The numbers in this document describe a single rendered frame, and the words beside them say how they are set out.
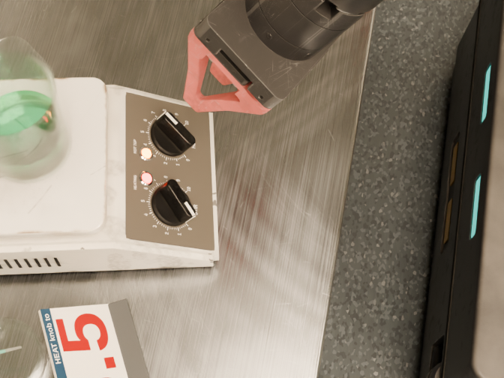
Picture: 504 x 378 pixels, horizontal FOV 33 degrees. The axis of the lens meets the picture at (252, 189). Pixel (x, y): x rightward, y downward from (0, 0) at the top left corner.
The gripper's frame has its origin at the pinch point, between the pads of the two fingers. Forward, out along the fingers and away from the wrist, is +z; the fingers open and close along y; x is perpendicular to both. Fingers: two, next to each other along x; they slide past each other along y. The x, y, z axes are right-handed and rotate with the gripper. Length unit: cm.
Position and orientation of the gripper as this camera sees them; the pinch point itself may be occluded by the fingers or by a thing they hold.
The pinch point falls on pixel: (210, 85)
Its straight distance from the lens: 59.2
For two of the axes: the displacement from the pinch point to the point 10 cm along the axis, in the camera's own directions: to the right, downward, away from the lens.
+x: 6.8, 7.2, 1.5
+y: -5.0, 6.0, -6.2
